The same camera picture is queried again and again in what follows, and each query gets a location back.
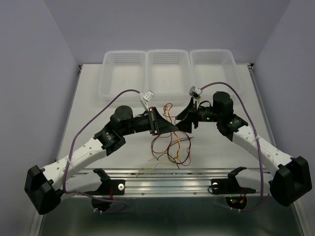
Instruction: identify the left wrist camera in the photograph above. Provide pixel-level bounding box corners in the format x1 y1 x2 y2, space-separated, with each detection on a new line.
139 90 154 111

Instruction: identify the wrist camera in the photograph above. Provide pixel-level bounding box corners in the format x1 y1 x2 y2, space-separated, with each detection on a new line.
189 86 203 100
139 90 154 111

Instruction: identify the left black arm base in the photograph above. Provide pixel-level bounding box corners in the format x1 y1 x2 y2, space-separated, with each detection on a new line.
83 169 127 214

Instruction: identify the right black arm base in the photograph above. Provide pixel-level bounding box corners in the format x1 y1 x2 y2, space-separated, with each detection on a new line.
208 167 256 211

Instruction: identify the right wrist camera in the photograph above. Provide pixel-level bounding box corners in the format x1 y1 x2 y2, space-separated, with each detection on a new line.
189 86 203 100

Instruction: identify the aluminium frame rail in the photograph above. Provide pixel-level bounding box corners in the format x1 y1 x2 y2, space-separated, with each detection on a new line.
40 168 300 199

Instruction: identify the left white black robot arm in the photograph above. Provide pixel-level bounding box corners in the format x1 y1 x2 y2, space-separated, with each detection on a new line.
24 105 178 215

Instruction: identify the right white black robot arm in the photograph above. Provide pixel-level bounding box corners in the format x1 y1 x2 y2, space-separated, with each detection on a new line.
176 91 312 207

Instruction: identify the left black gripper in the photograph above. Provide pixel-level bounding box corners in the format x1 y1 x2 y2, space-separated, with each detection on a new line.
122 106 178 136

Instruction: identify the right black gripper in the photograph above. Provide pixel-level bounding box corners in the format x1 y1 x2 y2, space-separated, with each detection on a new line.
175 97 222 133

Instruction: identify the red black twin wire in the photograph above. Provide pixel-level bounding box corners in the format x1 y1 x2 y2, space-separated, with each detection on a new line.
151 137 195 170

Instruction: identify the white plastic basket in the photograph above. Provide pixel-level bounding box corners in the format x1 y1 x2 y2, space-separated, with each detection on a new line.
189 49 242 95
98 50 147 101
146 49 194 101

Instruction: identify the left white plastic basket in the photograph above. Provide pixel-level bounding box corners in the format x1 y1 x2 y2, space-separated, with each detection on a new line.
98 50 147 101

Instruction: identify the yellow wire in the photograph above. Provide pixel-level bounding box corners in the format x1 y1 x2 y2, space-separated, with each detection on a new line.
136 110 184 177

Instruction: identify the middle white plastic basket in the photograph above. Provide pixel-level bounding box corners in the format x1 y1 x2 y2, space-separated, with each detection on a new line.
146 49 194 101

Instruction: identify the right white plastic basket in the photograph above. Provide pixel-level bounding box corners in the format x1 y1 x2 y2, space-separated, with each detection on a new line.
189 49 242 95

